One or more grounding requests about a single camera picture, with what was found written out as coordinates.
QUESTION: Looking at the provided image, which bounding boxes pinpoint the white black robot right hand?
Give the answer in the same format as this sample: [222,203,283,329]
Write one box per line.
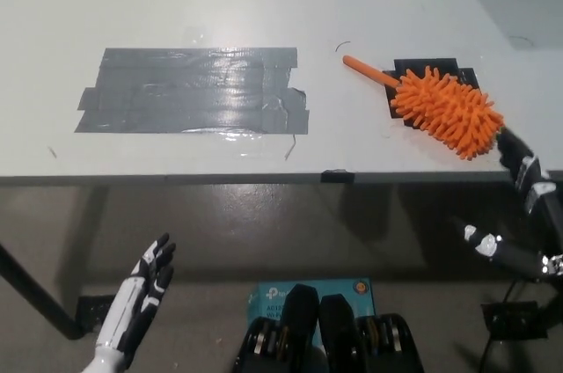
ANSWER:
[448,126,563,286]

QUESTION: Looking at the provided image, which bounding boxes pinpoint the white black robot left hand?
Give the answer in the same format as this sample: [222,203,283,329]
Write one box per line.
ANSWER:
[94,232,178,369]

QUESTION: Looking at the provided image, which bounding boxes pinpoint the orange chenille duster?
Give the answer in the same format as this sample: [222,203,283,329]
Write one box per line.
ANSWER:
[342,55,506,162]

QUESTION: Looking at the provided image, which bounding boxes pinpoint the black metal table leg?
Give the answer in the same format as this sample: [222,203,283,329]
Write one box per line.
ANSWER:
[0,243,85,341]

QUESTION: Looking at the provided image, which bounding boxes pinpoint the teal router box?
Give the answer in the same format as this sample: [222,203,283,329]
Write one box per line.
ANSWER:
[245,276,378,347]

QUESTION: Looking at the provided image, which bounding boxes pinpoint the black floor plate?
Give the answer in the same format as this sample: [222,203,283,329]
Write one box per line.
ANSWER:
[479,301,549,340]

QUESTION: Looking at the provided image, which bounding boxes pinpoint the grey duct tape patch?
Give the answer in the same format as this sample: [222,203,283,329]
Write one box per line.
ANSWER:
[73,47,311,135]

